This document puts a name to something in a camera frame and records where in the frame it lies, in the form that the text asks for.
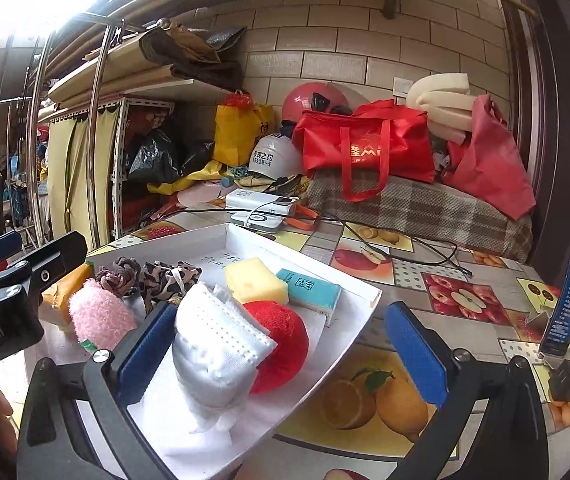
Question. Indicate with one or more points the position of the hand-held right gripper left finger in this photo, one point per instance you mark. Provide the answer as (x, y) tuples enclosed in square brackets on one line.
[(147, 355)]

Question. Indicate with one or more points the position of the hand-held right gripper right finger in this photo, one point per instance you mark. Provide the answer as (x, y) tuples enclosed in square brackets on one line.
[(415, 360)]

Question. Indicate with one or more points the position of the yellow packaged sponge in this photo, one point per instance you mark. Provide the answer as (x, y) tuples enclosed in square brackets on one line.
[(62, 295)]

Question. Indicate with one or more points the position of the pink fluffy plush toy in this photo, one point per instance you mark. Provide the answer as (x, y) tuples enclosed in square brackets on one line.
[(100, 315)]

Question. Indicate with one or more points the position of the white face mask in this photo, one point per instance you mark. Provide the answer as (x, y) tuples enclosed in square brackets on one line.
[(215, 340)]

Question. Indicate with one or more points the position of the leopard print scrunchie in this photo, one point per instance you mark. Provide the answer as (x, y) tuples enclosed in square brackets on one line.
[(165, 282)]

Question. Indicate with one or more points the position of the white cardboard box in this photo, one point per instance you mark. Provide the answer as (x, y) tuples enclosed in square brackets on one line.
[(190, 450)]

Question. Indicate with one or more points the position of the teal tissue pack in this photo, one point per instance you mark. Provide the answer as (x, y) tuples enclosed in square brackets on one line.
[(310, 292)]

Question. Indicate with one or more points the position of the yellow and green sponge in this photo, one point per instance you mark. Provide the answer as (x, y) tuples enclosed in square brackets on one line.
[(255, 280)]

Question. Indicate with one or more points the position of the red plush apple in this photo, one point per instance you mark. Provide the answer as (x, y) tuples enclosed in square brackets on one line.
[(285, 340)]

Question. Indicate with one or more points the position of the fruit print tablecloth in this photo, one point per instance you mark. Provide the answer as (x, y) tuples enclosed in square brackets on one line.
[(405, 280)]

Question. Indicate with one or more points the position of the yellow curtain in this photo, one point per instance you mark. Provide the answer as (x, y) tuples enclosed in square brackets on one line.
[(77, 175)]

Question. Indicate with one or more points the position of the white metal shelf rack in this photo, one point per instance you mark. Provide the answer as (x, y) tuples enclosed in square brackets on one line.
[(120, 170)]

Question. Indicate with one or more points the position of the black plastic bag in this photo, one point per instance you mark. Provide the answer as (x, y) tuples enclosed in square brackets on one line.
[(197, 157), (152, 157)]

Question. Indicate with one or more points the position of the steel clothes rack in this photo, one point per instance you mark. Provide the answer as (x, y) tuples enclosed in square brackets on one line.
[(96, 110)]

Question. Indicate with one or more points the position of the plaid blanket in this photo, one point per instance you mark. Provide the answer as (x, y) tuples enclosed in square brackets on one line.
[(415, 210)]

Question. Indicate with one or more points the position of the pink round disc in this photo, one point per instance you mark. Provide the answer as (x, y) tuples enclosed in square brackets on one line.
[(197, 194)]

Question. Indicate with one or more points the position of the yellow plastic sheet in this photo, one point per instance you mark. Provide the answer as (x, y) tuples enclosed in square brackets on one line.
[(200, 172)]

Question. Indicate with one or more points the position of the smartphone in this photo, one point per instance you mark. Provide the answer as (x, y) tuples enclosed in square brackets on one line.
[(567, 300)]

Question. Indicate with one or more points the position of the white power bank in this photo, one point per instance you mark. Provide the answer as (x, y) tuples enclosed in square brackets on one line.
[(257, 221), (260, 201)]

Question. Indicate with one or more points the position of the pink-red fabric bag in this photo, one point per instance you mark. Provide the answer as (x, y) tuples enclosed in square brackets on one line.
[(490, 165)]

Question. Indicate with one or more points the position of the yellow shopping bag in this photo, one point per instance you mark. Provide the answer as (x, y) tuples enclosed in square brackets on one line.
[(237, 132)]

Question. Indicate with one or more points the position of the red tote bag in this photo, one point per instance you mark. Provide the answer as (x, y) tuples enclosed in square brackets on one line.
[(365, 145)]

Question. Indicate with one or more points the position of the brown cardboard sheets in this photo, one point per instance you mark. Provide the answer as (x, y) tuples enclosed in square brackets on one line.
[(185, 55)]

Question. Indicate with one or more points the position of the white helmet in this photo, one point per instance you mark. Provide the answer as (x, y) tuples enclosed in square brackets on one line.
[(277, 157)]

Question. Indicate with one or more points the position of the dark wooden door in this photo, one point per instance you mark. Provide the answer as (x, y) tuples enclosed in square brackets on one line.
[(565, 160)]

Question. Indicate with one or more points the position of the white foam roll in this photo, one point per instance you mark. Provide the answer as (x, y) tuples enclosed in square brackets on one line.
[(440, 95)]

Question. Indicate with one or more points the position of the pink helmet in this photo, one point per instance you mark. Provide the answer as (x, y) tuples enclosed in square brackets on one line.
[(305, 100)]

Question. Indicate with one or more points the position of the wall switch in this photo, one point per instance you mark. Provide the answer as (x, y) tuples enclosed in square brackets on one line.
[(404, 86)]

